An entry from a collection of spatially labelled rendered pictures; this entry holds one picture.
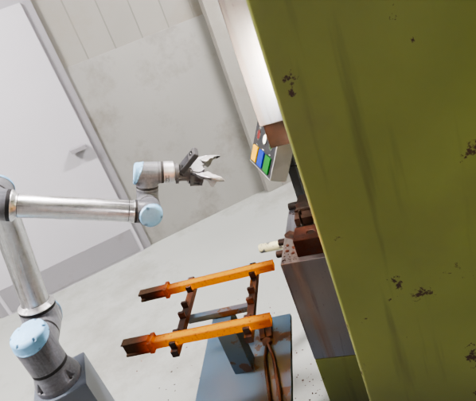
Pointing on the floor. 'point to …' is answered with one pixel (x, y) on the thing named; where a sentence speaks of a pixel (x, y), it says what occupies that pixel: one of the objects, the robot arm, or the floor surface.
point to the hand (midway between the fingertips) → (223, 166)
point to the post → (295, 179)
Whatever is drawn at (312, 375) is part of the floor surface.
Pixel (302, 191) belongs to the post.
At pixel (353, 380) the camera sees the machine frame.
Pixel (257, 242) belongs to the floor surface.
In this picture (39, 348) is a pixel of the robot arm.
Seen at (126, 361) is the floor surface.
